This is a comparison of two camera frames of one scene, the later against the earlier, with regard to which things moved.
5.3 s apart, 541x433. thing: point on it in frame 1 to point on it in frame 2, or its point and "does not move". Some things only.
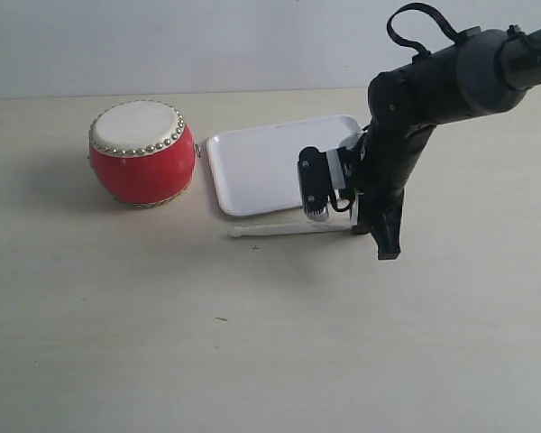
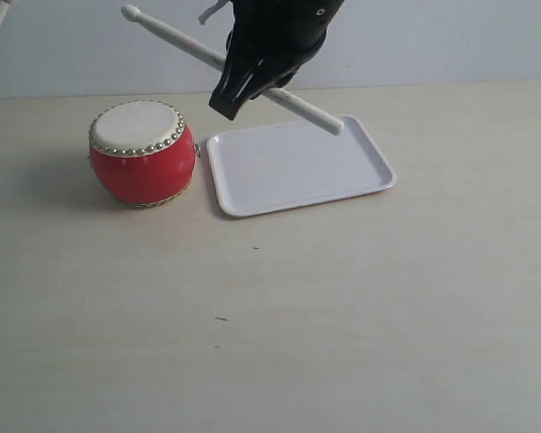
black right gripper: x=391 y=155 to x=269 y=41
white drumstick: x=291 y=229 to x=132 y=13
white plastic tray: x=257 y=170 does not move
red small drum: x=142 y=152 does not move
